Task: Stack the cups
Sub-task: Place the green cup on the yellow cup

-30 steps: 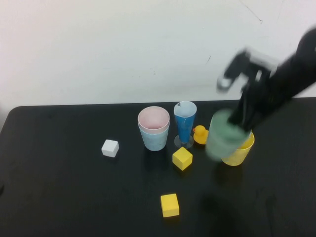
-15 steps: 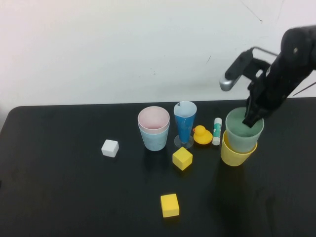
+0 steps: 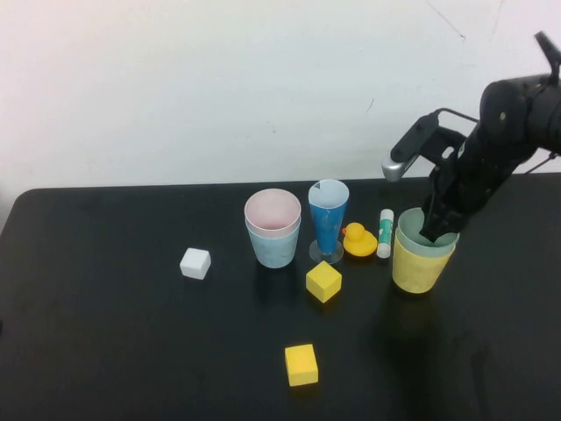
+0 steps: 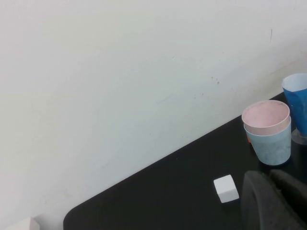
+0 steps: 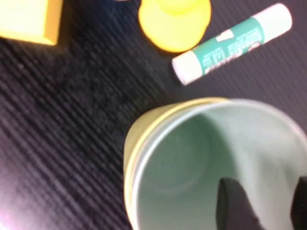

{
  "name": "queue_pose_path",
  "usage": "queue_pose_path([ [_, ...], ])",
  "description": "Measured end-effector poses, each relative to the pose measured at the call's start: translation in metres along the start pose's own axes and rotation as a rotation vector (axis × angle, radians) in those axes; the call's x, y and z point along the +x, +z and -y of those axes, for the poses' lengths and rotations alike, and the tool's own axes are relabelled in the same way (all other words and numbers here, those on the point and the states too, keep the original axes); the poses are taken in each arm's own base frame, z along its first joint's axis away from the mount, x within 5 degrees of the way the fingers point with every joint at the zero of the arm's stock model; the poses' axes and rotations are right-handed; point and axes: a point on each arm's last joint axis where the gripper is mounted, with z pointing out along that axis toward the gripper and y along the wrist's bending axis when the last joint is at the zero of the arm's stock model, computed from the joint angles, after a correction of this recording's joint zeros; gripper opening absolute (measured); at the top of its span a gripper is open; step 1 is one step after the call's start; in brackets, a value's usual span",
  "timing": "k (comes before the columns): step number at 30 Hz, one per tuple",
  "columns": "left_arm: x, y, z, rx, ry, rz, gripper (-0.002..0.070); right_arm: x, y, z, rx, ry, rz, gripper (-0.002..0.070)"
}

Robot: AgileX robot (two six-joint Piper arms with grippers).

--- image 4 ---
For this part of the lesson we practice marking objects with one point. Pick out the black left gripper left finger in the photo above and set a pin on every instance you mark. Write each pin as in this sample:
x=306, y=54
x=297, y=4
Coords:
x=261, y=203

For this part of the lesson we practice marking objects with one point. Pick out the white cube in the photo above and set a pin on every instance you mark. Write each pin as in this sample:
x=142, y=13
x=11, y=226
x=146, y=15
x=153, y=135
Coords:
x=226, y=190

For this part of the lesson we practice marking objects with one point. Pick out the light blue plastic cup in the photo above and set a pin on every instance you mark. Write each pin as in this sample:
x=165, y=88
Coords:
x=271, y=148

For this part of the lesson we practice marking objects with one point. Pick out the blue paper cone glass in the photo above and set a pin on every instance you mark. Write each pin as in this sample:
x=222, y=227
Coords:
x=298, y=105

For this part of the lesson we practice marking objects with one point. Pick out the pink plastic cup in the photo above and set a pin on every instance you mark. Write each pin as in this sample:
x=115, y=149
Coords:
x=263, y=115

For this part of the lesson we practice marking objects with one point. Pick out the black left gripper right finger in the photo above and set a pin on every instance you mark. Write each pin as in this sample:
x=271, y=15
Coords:
x=295, y=191

